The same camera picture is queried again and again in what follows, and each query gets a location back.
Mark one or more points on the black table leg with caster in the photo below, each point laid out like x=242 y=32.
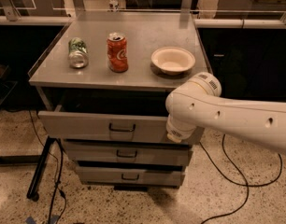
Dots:
x=32 y=193

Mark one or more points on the grey metal cabinet table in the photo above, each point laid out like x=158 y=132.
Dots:
x=139 y=91

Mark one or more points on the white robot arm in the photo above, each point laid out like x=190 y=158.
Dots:
x=198 y=103

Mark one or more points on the grey bottom drawer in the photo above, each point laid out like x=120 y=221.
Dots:
x=126 y=174

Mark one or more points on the grey middle drawer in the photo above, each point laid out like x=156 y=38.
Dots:
x=128 y=152

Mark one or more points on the black top drawer handle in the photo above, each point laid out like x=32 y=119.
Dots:
x=113 y=128

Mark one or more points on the red cola can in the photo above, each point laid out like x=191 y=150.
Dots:
x=117 y=52

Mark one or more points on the clear plastic water bottle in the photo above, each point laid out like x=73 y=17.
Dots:
x=113 y=5

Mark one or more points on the grey top drawer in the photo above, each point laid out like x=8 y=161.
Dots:
x=90 y=126

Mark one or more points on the white horizontal rail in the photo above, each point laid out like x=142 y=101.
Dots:
x=199 y=23

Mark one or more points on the grey drawer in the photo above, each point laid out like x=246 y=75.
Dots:
x=90 y=126
x=128 y=152
x=126 y=174

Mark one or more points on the white paper bowl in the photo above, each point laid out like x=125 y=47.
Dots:
x=173 y=60

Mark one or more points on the green crushed soda can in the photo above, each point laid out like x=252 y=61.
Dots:
x=78 y=56

